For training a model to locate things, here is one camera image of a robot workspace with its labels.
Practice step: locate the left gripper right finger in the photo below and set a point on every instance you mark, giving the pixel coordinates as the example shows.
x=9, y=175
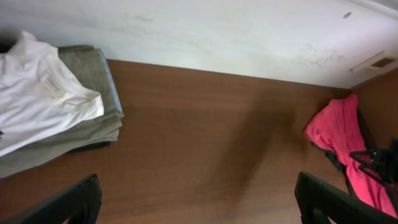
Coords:
x=321, y=202

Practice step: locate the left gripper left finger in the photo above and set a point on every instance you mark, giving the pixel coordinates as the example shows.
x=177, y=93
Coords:
x=79, y=203

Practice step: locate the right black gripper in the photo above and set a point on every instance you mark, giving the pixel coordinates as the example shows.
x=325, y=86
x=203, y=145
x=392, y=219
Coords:
x=387, y=158

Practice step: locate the white t-shirt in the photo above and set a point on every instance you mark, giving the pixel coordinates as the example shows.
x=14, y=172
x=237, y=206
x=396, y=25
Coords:
x=40, y=96

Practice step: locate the red t-shirt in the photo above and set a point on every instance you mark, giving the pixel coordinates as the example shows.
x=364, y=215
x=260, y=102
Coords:
x=336, y=129

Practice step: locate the folded light blue garment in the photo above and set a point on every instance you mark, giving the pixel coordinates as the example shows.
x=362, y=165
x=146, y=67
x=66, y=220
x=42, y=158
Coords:
x=111, y=82

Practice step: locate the folded khaki trousers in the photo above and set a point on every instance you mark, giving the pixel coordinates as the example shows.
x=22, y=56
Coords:
x=45, y=150

